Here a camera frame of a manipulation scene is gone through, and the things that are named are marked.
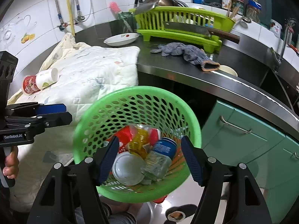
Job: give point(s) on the metal water valve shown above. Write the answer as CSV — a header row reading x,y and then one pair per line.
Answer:
x,y
80,18
63,25

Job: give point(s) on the wooden chopsticks bundle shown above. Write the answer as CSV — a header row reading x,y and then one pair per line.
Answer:
x,y
233,12

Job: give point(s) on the dark slipper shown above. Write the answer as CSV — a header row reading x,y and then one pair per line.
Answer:
x,y
181,212

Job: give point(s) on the green dish rack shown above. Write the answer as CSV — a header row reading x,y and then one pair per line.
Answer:
x,y
151,33

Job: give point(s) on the blue drink can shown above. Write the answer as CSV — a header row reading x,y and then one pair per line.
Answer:
x,y
161,151

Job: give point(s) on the white plate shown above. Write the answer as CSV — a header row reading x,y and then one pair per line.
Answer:
x,y
119,40

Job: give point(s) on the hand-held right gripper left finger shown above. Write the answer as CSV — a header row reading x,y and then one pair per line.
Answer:
x,y
108,161

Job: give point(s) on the green plastic basket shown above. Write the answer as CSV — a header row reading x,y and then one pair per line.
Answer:
x,y
140,102

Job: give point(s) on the orange snack packet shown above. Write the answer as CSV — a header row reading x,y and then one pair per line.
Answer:
x,y
178,155

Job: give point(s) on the red printed paper cup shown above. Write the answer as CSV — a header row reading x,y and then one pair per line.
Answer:
x,y
30,85

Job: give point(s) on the red cola can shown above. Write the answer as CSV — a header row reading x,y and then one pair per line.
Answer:
x,y
154,136

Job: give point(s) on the dark green utensil holder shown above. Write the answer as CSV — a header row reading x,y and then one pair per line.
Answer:
x,y
127,21

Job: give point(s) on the green kitchen cabinet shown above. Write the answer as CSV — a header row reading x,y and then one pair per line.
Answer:
x,y
233,130

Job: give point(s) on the cream bowl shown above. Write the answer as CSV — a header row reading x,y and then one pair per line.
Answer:
x,y
229,70

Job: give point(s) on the red snack packet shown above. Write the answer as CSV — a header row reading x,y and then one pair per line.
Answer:
x,y
121,141

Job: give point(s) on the metal cooking spatula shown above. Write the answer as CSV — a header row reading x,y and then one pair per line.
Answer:
x,y
144,8

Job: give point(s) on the white plastic lid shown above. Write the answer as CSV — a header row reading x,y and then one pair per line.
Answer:
x,y
127,168

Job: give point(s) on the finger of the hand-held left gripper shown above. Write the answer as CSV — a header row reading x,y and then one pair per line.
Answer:
x,y
58,119
52,108

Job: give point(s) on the white plastic container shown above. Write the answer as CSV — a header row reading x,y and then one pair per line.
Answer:
x,y
275,29

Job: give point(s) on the orange fruit wall sticker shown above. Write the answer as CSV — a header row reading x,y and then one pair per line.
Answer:
x,y
27,38

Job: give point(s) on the white quilted blanket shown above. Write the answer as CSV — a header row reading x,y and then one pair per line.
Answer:
x,y
93,74

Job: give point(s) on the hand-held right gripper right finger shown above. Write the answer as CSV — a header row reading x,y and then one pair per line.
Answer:
x,y
192,162

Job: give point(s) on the person's left hand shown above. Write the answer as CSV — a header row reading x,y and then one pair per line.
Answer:
x,y
11,168

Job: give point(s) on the pink dish brush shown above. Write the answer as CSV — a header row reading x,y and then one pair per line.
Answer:
x,y
115,7

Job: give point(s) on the yellow plastic wrapper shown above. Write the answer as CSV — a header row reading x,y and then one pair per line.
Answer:
x,y
140,142

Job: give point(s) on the grey knit glove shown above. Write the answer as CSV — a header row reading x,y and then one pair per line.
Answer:
x,y
186,52

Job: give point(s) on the white paper cup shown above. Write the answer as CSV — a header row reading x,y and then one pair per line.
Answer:
x,y
46,77

